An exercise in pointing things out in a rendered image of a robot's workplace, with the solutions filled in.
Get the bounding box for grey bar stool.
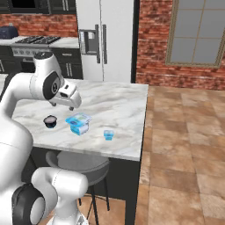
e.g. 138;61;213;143
45;150;111;225

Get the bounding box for black microwave oven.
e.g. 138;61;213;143
6;0;50;15

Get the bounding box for silver stove with black hob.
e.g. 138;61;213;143
10;35;62;74

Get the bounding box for large blue yogurt container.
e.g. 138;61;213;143
65;112;92;136

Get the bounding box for dark blue toaster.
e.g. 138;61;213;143
0;24;19;40

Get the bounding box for dark cabinets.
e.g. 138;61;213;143
0;45;83;80
0;0;77;15

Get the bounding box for white fridge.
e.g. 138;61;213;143
75;0;135;83

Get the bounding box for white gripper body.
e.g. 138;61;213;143
48;89;83;110

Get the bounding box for small blue yogurt container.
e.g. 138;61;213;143
103;129;115;141

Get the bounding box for dark lower cabinets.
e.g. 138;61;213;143
0;45;83;80

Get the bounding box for marble kitchen island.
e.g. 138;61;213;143
0;73;149;225

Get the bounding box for dark round yogurt cup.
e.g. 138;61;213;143
43;114;58;129

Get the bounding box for dark upper cabinets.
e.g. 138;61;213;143
0;0;77;15

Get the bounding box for window with tan frame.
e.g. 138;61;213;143
165;0;225;69

